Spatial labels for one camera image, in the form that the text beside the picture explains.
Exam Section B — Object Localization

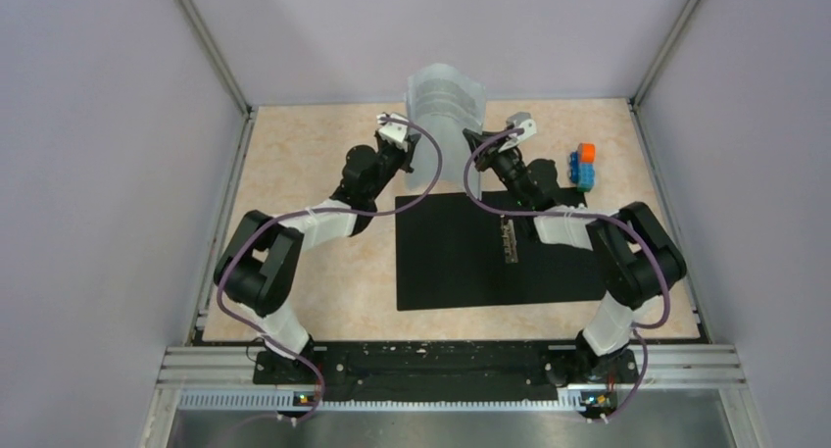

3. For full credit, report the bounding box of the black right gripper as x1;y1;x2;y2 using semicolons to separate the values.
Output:
464;127;531;207

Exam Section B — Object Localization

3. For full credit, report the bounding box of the metal folder clip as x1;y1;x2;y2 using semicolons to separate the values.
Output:
500;216;518;264

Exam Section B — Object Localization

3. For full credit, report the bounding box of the white printed paper stack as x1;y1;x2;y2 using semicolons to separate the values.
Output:
406;63;486;197

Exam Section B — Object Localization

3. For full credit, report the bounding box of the teal folder black inside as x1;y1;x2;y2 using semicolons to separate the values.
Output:
395;193;605;311

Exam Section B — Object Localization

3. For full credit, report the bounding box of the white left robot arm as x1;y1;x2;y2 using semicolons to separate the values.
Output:
213;131;420;383

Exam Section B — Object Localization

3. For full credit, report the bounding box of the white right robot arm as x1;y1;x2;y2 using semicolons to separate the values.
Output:
463;126;687;386

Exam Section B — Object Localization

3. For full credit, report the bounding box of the colourful toy block stack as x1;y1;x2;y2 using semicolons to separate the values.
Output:
568;143;596;192

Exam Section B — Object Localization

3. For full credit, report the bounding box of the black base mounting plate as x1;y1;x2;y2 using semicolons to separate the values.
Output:
253;340;638;403

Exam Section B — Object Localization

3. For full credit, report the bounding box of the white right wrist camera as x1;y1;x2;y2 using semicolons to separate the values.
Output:
502;112;538;150

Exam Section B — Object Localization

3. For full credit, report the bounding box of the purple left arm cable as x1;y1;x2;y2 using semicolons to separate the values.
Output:
214;115;445;426

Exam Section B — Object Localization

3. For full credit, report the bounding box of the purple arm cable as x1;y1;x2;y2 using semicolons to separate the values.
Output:
214;115;445;426
462;126;673;423

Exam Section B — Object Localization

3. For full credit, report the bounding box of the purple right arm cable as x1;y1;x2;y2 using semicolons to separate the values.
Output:
462;126;673;423

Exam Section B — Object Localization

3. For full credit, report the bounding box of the aluminium frame rail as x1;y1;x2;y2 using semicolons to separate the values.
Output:
141;340;770;447

